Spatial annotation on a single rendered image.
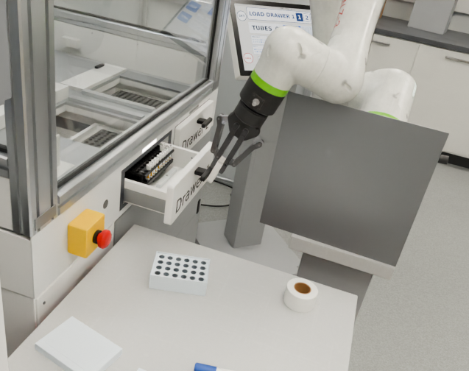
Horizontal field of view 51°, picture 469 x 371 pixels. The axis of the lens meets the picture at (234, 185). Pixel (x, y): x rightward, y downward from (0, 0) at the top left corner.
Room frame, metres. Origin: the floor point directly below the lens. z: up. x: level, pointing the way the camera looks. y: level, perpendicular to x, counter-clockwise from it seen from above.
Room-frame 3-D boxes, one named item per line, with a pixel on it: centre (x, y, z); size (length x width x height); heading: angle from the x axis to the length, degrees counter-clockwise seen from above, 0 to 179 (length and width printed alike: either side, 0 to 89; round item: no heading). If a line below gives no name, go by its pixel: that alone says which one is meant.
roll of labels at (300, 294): (0.86, -0.19, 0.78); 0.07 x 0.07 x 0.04
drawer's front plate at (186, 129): (1.45, 0.16, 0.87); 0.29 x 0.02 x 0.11; 168
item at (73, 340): (0.62, 0.22, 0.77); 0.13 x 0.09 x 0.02; 64
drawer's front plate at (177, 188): (1.12, 0.11, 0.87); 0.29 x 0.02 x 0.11; 168
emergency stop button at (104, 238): (0.81, 0.25, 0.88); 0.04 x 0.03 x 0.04; 168
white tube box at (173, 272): (0.86, 0.08, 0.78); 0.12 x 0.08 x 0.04; 93
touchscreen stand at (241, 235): (2.04, -0.12, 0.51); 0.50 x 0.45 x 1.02; 30
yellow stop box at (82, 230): (0.82, 0.28, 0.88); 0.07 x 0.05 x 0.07; 168
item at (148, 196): (1.16, 0.32, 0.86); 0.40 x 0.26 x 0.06; 78
